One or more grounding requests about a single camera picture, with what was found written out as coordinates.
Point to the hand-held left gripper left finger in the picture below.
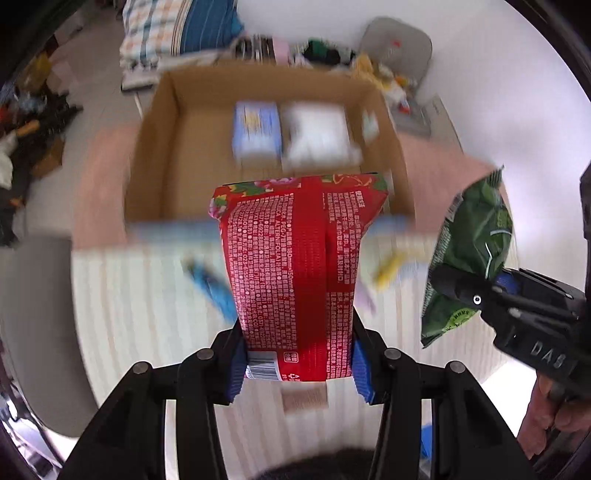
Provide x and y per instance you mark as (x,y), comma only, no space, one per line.
(234,369)

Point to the person's right hand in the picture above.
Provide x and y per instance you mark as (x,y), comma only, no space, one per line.
(549,410)

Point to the plaid pillow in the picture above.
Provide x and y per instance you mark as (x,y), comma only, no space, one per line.
(154,30)

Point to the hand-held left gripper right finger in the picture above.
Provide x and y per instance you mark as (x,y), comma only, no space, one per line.
(361,369)

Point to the striped cream mat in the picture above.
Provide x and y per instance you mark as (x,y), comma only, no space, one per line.
(152,314)

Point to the yellow packet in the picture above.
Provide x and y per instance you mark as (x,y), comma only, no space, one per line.
(390,272)

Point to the blue pillow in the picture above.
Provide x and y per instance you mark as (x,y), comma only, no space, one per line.
(207,25)

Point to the blue tissue pack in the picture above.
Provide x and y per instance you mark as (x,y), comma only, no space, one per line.
(257,134)

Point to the dark clutter pile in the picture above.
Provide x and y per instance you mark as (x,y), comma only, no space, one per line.
(27,152)

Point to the cardboard box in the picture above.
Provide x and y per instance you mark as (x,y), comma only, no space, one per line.
(265,143)

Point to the blue packet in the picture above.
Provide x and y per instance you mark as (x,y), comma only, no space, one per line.
(214,290)

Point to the white tissue pack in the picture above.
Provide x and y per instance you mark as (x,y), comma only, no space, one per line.
(318,138)

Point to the green snack bag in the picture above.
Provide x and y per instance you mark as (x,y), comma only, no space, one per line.
(471,249)

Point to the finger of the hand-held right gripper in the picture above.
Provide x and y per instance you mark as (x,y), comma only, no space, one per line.
(480,290)

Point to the red snack packet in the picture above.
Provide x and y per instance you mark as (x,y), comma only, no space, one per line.
(295,272)

